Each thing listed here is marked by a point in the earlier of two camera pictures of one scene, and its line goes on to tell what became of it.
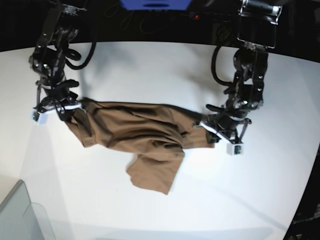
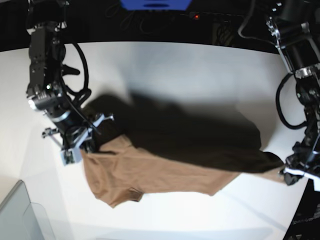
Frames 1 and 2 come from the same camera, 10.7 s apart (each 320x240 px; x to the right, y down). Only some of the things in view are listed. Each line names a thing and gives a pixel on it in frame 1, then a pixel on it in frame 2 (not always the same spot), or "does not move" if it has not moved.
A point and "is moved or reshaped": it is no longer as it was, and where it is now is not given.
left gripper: x=59 y=106 to x=77 y=138
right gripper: x=229 y=128 to x=296 y=167
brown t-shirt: x=157 y=135 is moved or reshaped
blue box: x=156 y=5 does not move
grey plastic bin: x=20 y=219 does not move
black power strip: x=212 y=17 does not move
